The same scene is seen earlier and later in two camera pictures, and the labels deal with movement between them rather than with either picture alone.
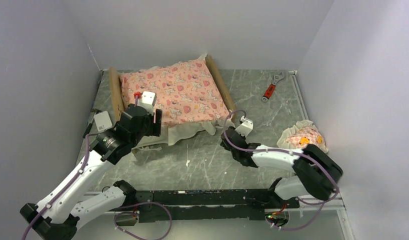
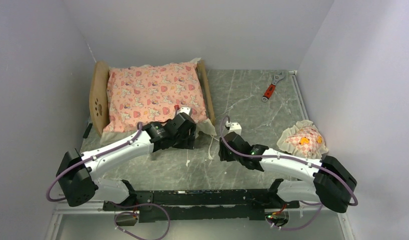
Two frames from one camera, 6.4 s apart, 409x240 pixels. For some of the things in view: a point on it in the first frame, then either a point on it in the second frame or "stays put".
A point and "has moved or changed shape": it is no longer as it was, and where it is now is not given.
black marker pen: x=89 y=126 stays put
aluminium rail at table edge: x=293 y=73 stays put
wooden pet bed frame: x=116 y=96 -> x=98 y=101
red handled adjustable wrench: x=271 y=88 stays put
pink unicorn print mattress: x=187 y=93 has moved or changed shape
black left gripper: x=154 y=127 -> x=188 y=142
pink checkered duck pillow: x=304 y=133 stays put
